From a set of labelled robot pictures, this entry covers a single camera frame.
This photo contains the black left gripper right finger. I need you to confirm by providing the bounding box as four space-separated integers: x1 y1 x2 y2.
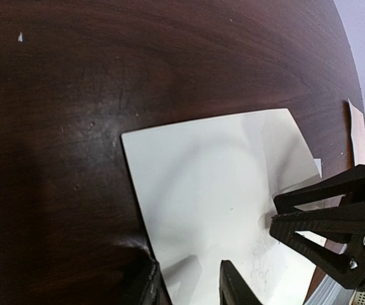
219 260 261 305

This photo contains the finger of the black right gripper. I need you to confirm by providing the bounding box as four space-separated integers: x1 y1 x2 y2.
270 203 365 291
274 165 365 214

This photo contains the lined stationery sheet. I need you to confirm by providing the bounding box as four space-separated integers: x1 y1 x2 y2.
348 99 365 166

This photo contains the white sticker sheet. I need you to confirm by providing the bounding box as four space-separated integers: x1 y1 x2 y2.
314 158 322 177

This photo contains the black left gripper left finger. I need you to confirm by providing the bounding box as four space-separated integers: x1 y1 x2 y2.
128 260 161 305

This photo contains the cream envelope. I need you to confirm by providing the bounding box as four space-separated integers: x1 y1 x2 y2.
121 109 321 304

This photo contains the aluminium front rail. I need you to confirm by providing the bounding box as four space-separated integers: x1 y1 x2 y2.
305 275 356 305

